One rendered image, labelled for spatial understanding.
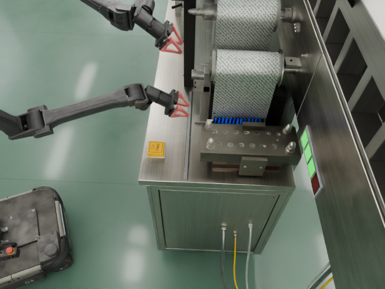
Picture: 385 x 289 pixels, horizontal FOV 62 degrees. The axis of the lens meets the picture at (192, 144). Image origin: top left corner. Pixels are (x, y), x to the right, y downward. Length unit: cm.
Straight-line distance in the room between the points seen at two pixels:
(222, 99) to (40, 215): 136
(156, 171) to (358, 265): 84
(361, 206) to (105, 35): 339
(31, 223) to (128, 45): 219
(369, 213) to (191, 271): 148
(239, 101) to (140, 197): 126
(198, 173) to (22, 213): 122
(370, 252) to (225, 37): 98
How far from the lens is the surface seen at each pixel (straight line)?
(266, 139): 135
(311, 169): 111
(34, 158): 278
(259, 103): 135
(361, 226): 85
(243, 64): 124
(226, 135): 133
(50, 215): 216
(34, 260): 207
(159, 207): 155
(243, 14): 139
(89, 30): 398
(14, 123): 128
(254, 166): 132
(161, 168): 138
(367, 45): 88
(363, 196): 83
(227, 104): 134
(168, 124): 153
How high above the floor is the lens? 204
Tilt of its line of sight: 52 degrees down
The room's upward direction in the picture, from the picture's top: 2 degrees clockwise
